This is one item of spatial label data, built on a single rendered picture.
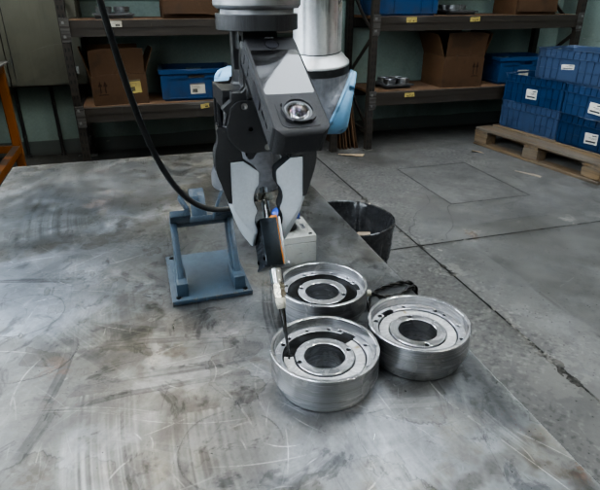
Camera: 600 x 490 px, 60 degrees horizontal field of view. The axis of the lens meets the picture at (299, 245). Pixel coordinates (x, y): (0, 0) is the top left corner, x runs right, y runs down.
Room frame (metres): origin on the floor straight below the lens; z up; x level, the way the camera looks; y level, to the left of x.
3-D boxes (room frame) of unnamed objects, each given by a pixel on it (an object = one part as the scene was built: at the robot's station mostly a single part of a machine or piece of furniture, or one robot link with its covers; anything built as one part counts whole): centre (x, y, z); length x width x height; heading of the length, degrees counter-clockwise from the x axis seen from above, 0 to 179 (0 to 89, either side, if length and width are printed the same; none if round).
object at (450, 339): (0.45, -0.12, 0.82); 0.08 x 0.08 x 0.02
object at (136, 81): (3.90, 1.29, 0.64); 0.49 x 0.40 x 0.37; 112
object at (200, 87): (4.07, 0.78, 0.56); 0.52 x 0.38 x 0.22; 104
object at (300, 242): (0.69, 0.02, 0.82); 0.08 x 0.07 x 0.05; 17
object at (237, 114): (0.50, 0.04, 1.07); 0.09 x 0.08 x 0.12; 17
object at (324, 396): (0.41, -0.02, 0.82); 0.10 x 0.10 x 0.04
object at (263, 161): (1.02, 0.10, 0.85); 0.15 x 0.15 x 0.10
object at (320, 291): (0.53, -0.03, 0.82); 0.10 x 0.10 x 0.04
